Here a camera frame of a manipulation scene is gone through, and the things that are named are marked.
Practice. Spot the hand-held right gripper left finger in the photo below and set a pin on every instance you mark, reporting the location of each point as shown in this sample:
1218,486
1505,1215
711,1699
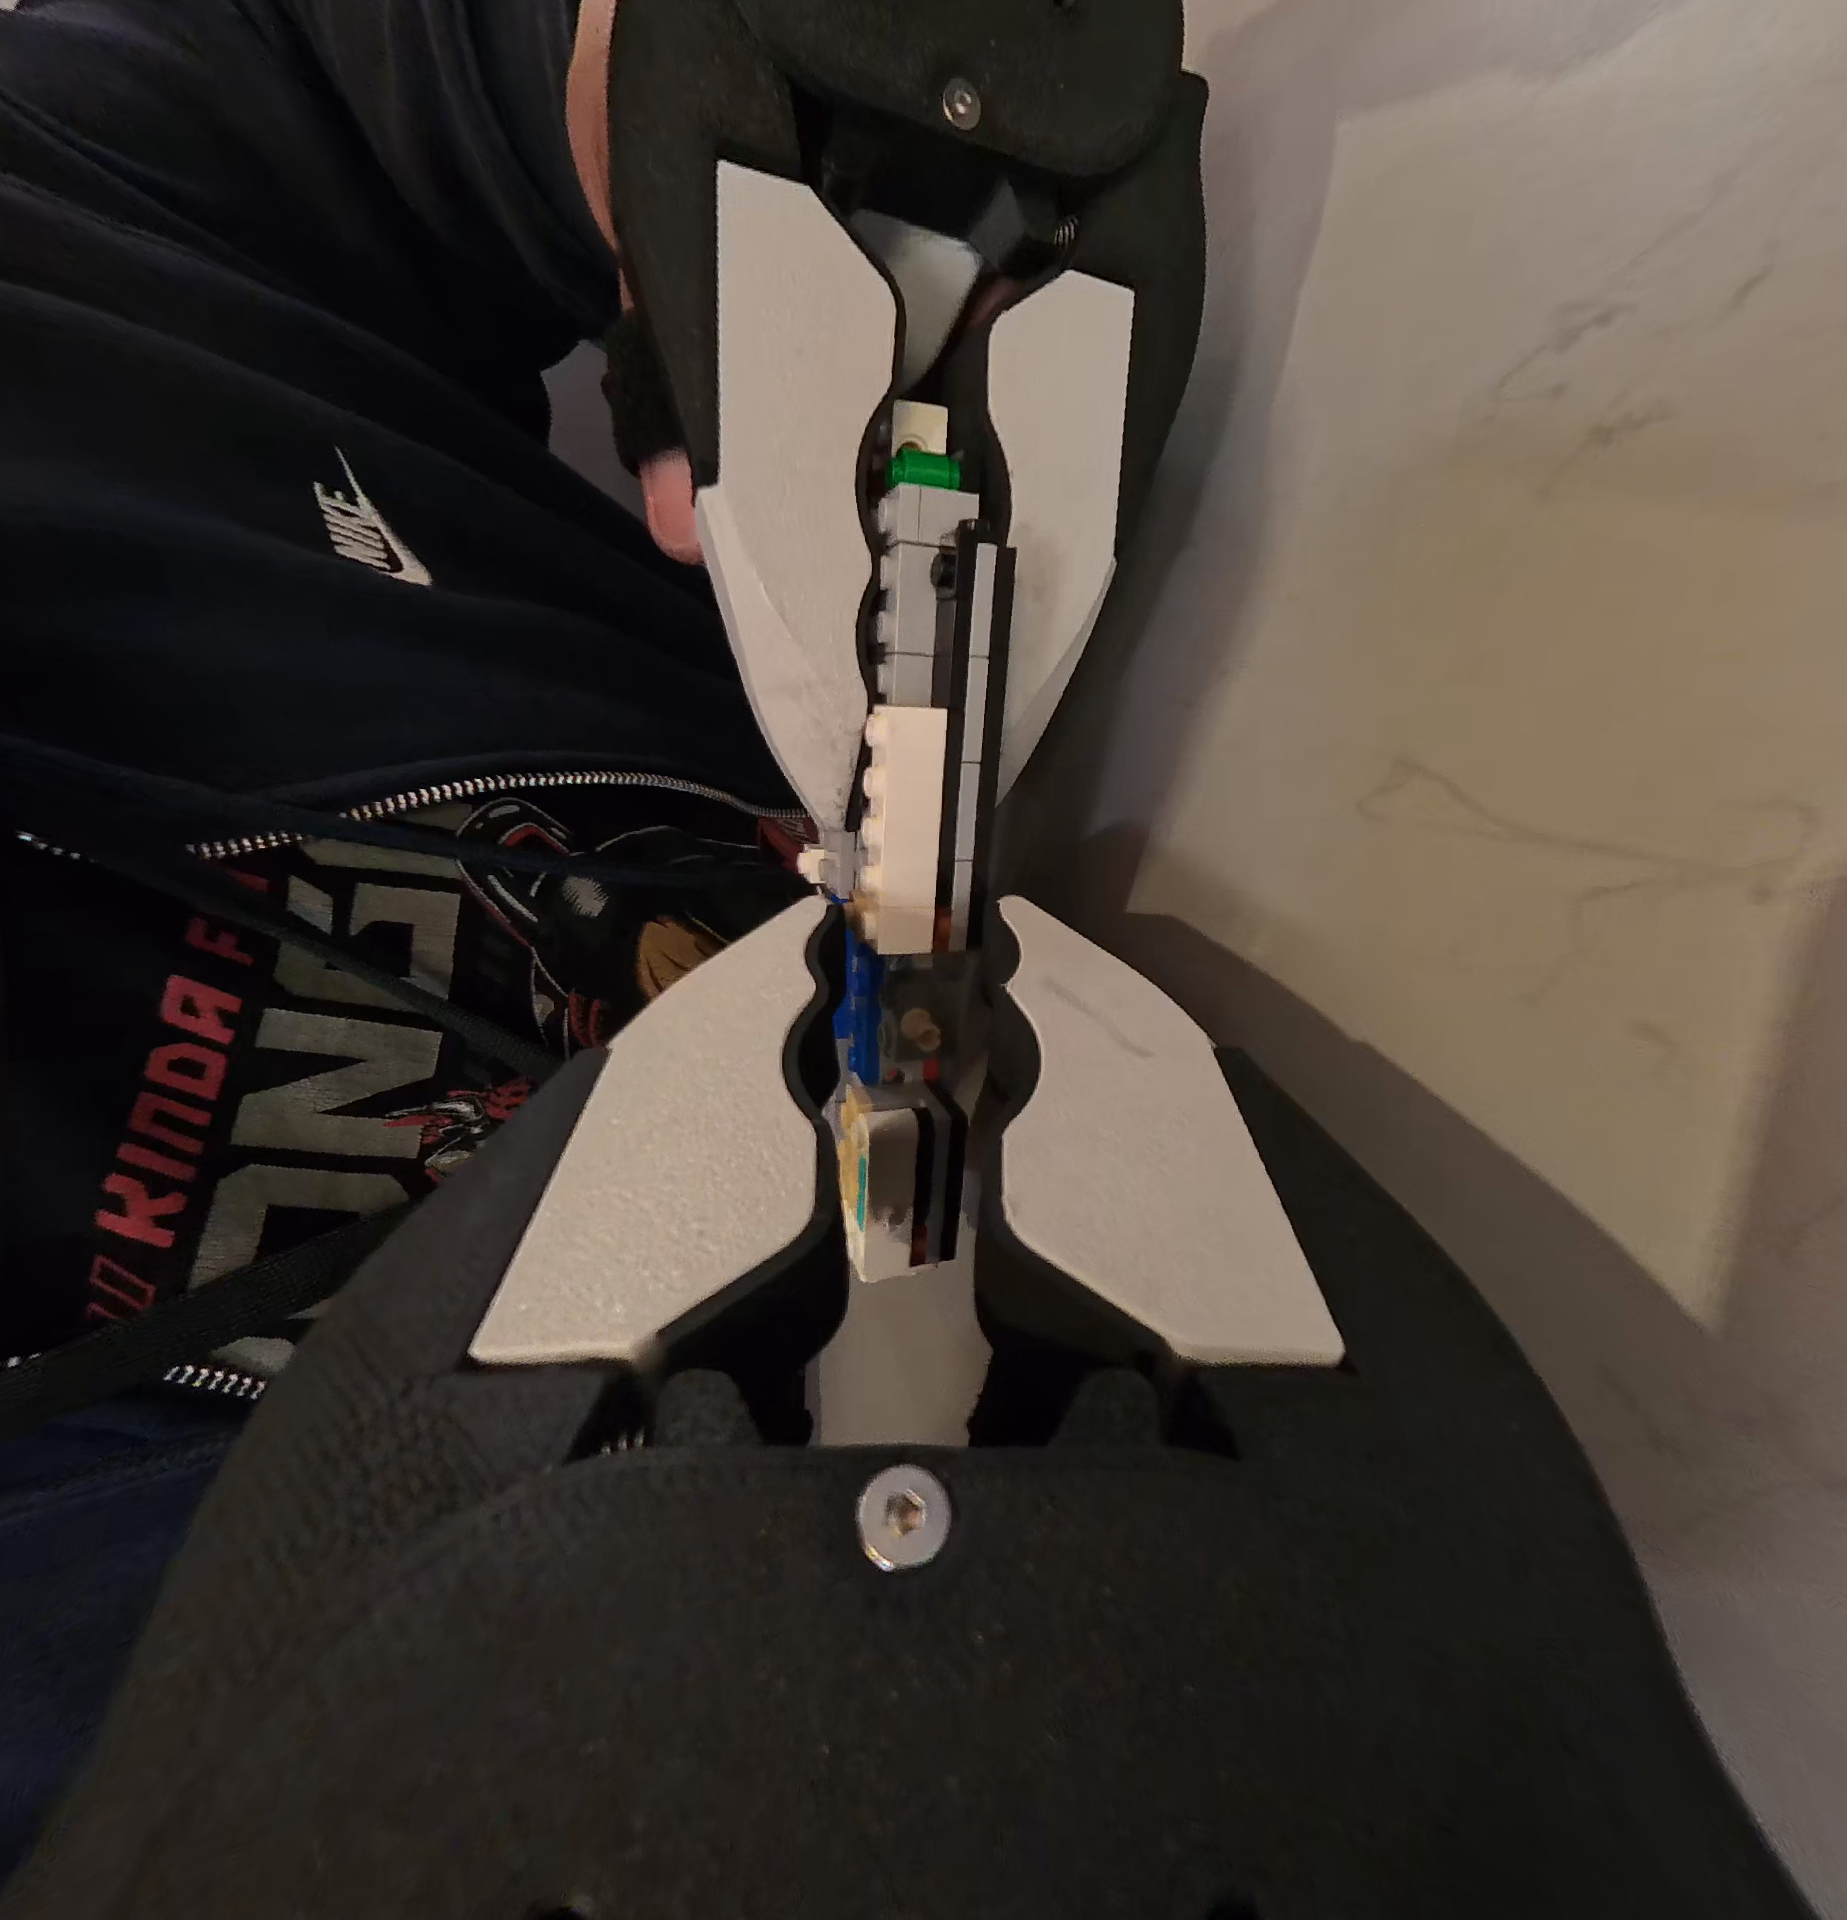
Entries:
669,1187

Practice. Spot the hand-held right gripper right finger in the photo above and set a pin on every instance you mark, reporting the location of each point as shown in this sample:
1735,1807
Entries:
1149,1187

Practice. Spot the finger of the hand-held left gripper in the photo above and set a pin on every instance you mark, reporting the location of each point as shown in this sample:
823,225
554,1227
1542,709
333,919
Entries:
790,450
1067,480

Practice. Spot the toy brick model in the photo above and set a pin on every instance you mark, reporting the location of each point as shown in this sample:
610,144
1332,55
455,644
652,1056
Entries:
915,812

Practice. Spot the person's left hand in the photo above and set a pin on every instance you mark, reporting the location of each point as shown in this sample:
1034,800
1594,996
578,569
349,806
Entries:
672,503

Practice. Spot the printed black t-shirt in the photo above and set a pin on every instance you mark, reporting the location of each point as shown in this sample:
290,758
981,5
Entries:
264,1052

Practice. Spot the dark zip hoodie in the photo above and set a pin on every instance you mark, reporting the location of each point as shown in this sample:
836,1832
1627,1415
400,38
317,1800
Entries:
264,377

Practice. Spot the blue trousers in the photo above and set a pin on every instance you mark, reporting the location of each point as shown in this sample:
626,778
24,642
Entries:
55,1652

